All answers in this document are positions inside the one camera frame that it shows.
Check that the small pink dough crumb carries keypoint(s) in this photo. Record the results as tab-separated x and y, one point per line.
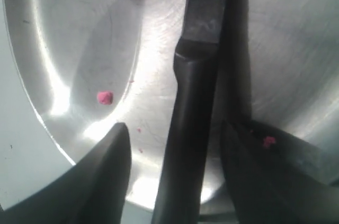
105	97

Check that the black knife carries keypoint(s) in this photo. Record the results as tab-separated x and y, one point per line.
195	68

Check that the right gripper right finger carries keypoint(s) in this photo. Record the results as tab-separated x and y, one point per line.
263	185

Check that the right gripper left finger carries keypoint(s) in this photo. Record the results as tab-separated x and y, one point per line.
92	191

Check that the round stainless steel plate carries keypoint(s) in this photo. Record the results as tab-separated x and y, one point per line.
279	66

